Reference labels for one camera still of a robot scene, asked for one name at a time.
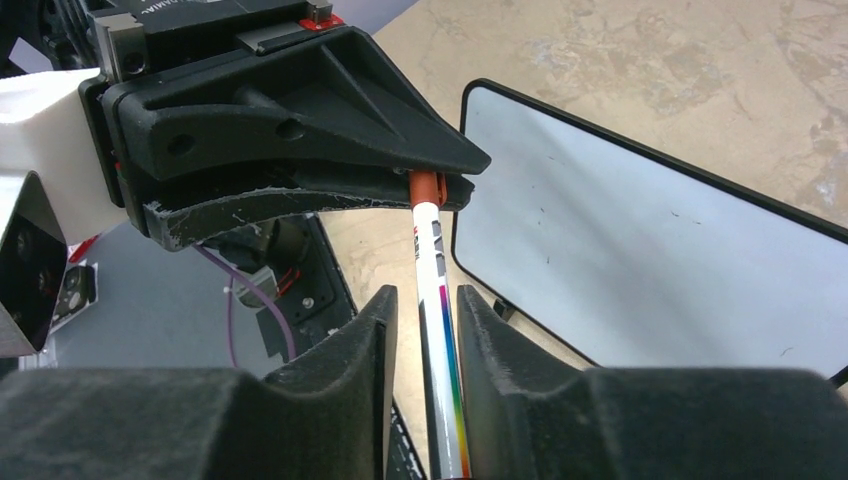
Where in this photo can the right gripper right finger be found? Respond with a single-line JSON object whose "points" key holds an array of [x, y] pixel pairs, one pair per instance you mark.
{"points": [[532, 416]]}

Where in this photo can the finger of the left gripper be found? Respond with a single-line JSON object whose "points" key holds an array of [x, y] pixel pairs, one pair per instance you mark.
{"points": [[186, 215]]}

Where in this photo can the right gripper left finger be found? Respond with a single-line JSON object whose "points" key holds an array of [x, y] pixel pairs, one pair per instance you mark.
{"points": [[324, 415]]}

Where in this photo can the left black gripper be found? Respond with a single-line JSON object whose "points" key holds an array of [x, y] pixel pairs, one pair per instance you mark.
{"points": [[334, 97]]}

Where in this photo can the white whiteboard marker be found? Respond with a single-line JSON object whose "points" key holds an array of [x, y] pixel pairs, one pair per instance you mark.
{"points": [[445, 420]]}

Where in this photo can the brown marker cap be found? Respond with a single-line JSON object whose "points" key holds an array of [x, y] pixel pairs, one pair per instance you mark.
{"points": [[427, 187]]}

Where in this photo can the black-framed whiteboard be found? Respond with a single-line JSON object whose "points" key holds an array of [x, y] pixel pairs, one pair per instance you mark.
{"points": [[634, 258]]}

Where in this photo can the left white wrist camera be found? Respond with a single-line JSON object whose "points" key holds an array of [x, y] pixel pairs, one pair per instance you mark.
{"points": [[53, 195]]}

